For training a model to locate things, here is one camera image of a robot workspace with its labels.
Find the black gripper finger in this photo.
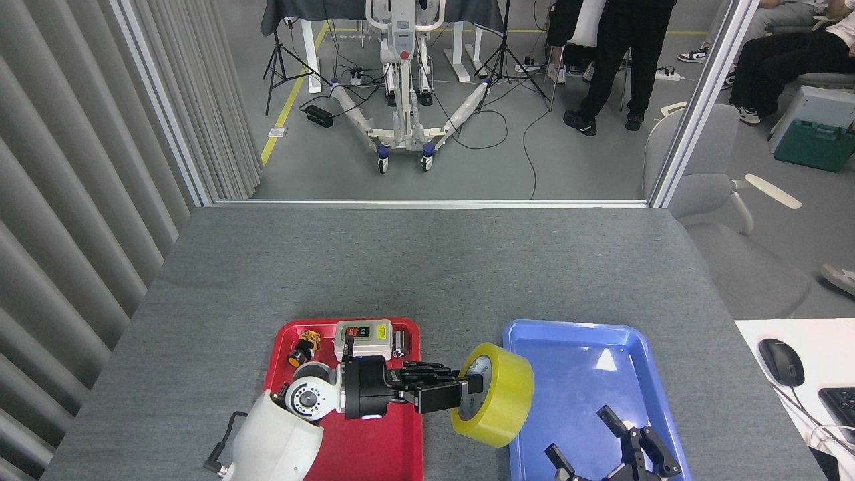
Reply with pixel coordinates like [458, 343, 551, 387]
[391, 386, 462, 414]
[546, 444, 576, 480]
[598, 405, 682, 478]
[391, 363, 483, 393]

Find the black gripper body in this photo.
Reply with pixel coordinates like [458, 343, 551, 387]
[574, 462, 659, 481]
[343, 356, 392, 420]

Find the yellow tape roll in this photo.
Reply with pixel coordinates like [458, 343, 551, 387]
[451, 343, 535, 448]

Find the red plastic tray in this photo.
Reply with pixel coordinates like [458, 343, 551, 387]
[263, 317, 425, 481]

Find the orange black push button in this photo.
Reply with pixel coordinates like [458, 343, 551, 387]
[287, 329, 321, 367]

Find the blue plastic tray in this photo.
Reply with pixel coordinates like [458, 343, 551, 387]
[502, 319, 692, 481]

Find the black computer mouse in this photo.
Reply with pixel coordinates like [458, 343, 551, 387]
[758, 339, 806, 388]

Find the black keyboard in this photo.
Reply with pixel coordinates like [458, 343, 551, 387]
[818, 387, 855, 445]

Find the white desk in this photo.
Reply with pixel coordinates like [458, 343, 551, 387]
[735, 318, 855, 481]

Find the grey office chair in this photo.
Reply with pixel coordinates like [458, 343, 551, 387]
[643, 104, 812, 320]

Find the person's grey shoe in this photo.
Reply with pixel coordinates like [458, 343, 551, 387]
[820, 264, 855, 298]

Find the white stand on wheels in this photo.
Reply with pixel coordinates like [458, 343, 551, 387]
[331, 0, 492, 174]

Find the black tripod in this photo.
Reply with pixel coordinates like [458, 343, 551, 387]
[474, 0, 552, 114]
[263, 0, 333, 116]

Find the green case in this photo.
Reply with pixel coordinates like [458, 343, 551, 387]
[775, 119, 855, 173]

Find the grey pleated curtain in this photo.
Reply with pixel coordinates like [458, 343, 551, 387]
[0, 0, 263, 481]

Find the table with dark cloth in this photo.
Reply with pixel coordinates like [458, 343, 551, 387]
[261, 0, 505, 94]

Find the person with white shoes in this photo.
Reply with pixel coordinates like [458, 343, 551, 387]
[546, 0, 607, 84]

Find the standing person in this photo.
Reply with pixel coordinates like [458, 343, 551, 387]
[563, 0, 677, 137]

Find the seated person in dark trousers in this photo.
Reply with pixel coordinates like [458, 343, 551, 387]
[721, 0, 855, 126]

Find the seated person in grey trousers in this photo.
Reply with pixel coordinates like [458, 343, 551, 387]
[678, 0, 829, 64]

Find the grey push button switch box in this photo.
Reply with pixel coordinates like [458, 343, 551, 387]
[334, 319, 393, 362]

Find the mouse cable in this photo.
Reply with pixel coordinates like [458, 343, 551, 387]
[775, 384, 855, 443]

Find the silver rail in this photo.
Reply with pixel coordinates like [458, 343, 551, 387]
[212, 199, 649, 209]

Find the black floor cable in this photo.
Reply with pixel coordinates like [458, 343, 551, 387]
[434, 94, 552, 200]

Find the silver post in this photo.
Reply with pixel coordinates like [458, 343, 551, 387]
[647, 0, 759, 209]
[110, 0, 214, 208]

